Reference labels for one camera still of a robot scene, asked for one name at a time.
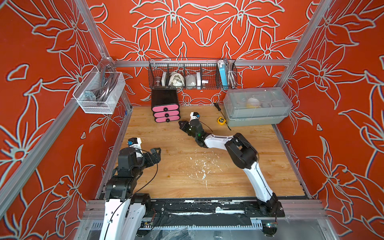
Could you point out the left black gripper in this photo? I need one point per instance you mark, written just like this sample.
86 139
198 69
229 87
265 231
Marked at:
150 161

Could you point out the grey plastic storage box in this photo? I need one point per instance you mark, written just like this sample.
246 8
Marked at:
256 106

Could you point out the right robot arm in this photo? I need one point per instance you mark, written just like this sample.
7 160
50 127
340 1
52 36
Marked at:
244 156

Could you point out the yellow tape measure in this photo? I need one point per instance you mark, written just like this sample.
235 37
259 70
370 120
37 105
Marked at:
221 121

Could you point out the pink bottom drawer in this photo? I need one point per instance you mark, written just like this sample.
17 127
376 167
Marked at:
167 119

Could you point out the black pink drawer cabinet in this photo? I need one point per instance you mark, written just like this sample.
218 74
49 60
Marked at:
164 97

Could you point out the pink top drawer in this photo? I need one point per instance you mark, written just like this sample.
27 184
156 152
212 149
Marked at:
165 108

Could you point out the black wire wall basket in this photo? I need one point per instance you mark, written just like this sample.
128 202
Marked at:
199 74

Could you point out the clear plastic wall bin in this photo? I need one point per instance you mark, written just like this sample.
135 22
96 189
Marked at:
100 92

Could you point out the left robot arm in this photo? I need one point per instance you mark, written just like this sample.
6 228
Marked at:
125 209

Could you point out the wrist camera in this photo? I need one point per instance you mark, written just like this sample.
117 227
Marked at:
194 116
135 143

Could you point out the black handled screwdriver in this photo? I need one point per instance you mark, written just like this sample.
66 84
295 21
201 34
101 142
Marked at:
222 114

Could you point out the white cloth in basket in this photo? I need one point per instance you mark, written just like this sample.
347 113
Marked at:
176 80

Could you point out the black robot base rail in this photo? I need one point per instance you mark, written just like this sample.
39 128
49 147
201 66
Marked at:
205 213

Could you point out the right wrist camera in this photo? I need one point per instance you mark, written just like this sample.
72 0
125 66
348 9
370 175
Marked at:
194 116

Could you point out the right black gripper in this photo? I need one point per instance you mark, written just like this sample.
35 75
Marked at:
185 125

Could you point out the pink drawer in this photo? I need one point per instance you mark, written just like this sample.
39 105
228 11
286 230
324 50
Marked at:
167 119
166 114
165 108

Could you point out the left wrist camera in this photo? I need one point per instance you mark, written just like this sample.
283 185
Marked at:
135 143

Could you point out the blue box in basket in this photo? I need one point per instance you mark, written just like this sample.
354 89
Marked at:
222 65

